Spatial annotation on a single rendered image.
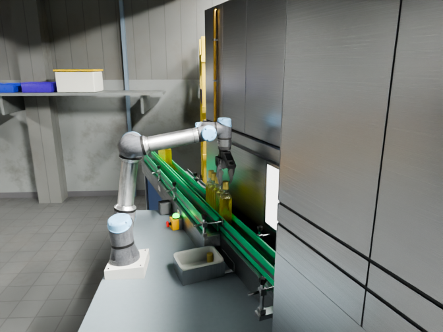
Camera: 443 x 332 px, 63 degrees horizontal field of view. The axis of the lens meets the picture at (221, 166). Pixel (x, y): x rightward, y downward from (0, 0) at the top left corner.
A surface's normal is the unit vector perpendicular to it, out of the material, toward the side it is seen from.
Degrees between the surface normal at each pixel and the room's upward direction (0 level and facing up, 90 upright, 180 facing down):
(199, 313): 0
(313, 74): 90
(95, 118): 90
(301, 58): 90
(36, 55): 90
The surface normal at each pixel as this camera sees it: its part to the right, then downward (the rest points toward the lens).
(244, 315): 0.00, -0.96
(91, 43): 0.06, 0.27
